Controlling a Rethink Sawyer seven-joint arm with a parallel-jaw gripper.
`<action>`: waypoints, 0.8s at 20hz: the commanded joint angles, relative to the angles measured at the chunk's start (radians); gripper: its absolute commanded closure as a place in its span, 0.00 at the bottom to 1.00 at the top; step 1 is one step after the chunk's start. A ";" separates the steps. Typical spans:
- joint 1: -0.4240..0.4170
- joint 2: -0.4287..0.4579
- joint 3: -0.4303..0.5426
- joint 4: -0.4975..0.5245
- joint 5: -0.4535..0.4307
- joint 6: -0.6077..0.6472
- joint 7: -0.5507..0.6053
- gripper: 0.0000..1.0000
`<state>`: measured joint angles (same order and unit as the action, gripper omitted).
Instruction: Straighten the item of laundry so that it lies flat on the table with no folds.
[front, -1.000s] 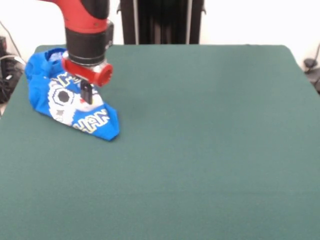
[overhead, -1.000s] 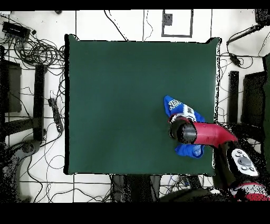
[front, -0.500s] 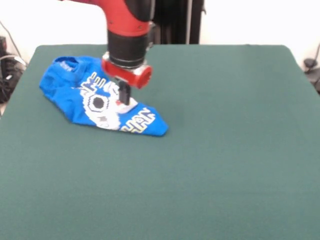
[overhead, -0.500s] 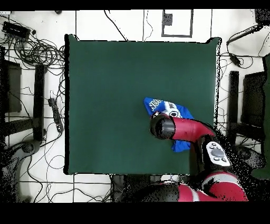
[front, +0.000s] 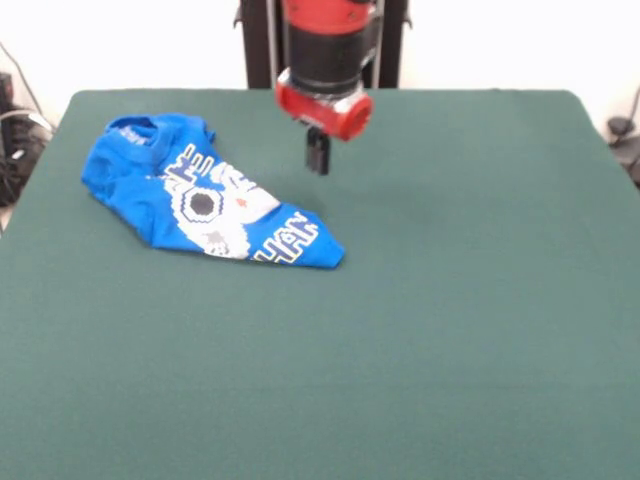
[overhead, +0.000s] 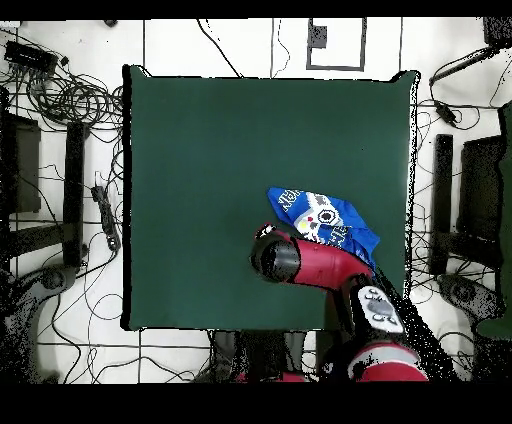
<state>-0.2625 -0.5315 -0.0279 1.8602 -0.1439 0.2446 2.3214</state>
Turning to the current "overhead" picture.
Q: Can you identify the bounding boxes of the blue printed t-shirt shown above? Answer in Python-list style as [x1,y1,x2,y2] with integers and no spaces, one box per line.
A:
[266,186,381,277]

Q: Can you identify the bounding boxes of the black flat panel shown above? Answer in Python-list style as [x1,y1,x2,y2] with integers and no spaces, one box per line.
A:
[0,113,42,215]
[456,134,506,242]

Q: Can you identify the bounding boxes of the dark green table cloth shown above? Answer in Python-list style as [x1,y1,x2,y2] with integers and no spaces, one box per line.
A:
[121,63,420,336]

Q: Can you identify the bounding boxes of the black power strip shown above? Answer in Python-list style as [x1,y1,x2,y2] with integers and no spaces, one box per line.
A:
[90,184,122,252]

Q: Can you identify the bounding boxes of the black stand bar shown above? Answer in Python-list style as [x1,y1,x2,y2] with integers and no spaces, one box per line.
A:
[428,133,455,276]
[61,120,90,268]

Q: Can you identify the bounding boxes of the dark grey square patch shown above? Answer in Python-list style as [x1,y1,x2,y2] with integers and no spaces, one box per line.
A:
[308,24,329,50]

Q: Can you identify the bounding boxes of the grey chair base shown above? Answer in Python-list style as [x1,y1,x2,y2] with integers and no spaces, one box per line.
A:
[39,263,78,291]
[436,273,503,321]

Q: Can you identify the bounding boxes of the black power adapter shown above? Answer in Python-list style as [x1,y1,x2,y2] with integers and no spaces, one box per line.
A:
[433,99,458,126]

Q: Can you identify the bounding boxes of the black rod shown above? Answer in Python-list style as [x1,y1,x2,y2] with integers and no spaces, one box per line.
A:
[428,44,501,87]

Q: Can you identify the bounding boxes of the black box device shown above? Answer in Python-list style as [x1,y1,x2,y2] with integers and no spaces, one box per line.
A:
[3,39,60,74]

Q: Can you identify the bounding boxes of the black speckled box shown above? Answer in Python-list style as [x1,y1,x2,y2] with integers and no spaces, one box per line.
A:
[482,16,512,47]

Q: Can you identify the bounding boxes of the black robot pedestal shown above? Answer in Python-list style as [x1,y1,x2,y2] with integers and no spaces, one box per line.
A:
[210,330,307,384]

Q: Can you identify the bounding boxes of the grey square floor frame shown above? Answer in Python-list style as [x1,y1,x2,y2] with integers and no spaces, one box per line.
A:
[305,16,367,73]

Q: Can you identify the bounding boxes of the coiled black cables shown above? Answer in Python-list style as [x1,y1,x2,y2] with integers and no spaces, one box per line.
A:
[23,71,125,131]

